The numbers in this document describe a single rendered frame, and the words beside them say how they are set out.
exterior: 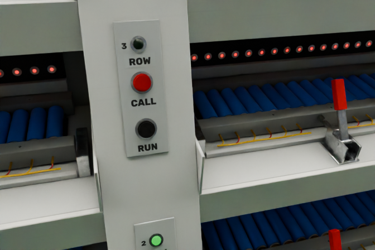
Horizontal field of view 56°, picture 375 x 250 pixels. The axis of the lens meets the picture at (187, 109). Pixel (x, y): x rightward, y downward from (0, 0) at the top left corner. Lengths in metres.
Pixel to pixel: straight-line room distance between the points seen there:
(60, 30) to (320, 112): 0.32
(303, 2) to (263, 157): 0.17
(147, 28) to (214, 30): 0.07
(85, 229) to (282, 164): 0.22
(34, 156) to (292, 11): 0.30
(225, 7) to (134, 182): 0.19
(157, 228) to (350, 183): 0.23
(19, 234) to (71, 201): 0.05
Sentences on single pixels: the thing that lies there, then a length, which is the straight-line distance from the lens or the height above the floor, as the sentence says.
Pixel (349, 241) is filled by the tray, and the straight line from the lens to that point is 0.57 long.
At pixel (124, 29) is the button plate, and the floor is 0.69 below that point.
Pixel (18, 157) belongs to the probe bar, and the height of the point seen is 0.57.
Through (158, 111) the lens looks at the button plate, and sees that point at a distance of 0.33.
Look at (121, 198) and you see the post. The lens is 0.35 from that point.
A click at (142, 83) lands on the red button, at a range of 0.32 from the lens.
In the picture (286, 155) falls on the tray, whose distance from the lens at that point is 0.43.
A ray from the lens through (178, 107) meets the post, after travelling 0.33.
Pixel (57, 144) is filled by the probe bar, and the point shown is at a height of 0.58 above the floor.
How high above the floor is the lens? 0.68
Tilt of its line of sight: 12 degrees down
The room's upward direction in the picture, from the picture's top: 4 degrees counter-clockwise
